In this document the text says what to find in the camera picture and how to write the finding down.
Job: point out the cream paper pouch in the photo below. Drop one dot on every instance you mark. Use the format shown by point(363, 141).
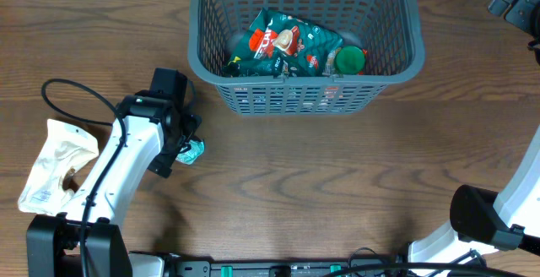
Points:
point(66, 150)

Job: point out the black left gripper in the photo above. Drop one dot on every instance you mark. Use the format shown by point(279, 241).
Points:
point(190, 120)

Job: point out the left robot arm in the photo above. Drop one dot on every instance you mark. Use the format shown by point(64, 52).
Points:
point(151, 129)

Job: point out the green Nescafe coffee bag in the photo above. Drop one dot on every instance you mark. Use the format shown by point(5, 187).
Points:
point(281, 46)

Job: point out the spaghetti pack with orange ends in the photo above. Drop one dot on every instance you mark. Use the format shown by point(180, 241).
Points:
point(330, 69)

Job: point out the grey plastic basket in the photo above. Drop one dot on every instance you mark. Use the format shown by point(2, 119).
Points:
point(389, 31)

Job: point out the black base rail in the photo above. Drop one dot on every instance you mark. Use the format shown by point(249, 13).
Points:
point(295, 268)

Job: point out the light teal snack packet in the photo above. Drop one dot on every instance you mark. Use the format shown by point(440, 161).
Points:
point(191, 151)

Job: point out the green lid jar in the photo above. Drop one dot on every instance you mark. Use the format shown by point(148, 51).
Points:
point(350, 60)

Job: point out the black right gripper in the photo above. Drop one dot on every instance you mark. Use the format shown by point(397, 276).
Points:
point(514, 0)

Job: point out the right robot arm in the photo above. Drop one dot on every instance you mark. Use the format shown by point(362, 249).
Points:
point(482, 221)

